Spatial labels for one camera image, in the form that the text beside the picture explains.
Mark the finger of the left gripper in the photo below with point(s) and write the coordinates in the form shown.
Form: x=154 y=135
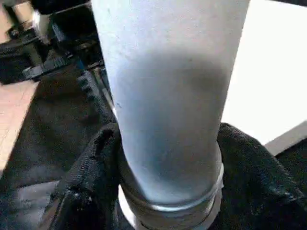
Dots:
x=93 y=93

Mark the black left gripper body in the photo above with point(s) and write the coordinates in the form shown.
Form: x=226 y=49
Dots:
x=48 y=33

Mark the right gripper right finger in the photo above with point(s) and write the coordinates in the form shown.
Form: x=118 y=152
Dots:
x=259 y=191

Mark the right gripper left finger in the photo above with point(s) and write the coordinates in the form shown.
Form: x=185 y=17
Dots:
x=86 y=191

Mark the white plastic table leg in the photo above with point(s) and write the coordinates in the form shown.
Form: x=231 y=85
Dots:
x=168 y=96

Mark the black work mat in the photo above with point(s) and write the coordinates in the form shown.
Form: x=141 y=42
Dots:
x=53 y=124

